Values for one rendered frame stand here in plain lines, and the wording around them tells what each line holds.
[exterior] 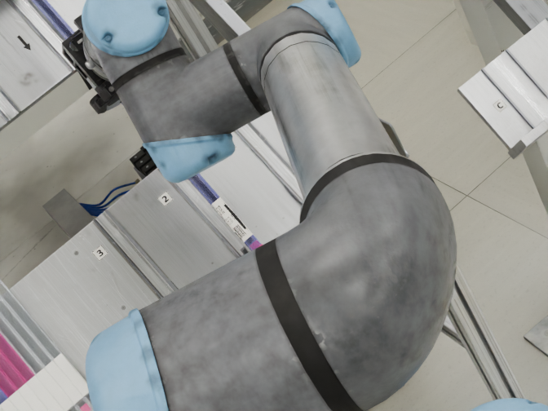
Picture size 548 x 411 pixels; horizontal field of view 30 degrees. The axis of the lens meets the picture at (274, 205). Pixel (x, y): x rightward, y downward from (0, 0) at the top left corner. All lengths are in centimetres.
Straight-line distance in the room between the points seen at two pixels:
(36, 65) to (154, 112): 52
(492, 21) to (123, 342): 98
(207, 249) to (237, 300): 76
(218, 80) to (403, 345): 42
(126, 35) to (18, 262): 98
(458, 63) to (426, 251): 220
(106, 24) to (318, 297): 44
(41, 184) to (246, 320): 145
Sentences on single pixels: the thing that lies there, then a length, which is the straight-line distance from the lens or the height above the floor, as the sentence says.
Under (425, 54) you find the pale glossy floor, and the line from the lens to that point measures 287.
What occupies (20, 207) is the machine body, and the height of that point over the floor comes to 62.
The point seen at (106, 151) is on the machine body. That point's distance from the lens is 196.
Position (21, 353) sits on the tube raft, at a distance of 133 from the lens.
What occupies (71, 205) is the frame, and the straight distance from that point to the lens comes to 179.
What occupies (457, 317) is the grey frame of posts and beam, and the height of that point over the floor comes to 39.
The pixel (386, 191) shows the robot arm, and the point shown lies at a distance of 61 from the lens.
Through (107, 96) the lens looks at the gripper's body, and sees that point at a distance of 114.
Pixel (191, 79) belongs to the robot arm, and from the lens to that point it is 94.
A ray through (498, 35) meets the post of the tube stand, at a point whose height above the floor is 72.
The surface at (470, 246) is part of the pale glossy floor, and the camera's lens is 225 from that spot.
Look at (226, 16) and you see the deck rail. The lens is 143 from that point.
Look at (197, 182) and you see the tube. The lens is 124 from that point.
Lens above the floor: 154
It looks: 36 degrees down
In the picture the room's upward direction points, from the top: 32 degrees counter-clockwise
